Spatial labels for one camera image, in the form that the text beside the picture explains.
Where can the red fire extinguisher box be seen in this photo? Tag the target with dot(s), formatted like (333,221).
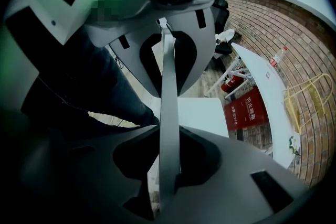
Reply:
(245,110)

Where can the clear bottle with red label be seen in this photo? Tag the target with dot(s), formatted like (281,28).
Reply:
(277,58)

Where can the red fire extinguisher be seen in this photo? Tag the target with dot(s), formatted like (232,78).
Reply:
(231,81)

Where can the white table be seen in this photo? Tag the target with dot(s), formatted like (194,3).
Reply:
(258,70)

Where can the black office chair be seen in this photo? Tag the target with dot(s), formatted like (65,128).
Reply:
(221,17)

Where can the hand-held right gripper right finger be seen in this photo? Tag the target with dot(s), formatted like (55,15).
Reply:
(223,191)

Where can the small green plant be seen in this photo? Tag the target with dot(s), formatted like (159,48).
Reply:
(293,145)

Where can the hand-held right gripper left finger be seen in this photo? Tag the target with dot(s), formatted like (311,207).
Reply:
(200,60)

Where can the person's leg in dark trousers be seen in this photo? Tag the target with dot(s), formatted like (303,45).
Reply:
(126,91)

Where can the white cloth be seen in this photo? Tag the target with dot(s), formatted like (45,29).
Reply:
(226,34)

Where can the white flat panel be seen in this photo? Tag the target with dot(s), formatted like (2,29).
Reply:
(200,116)

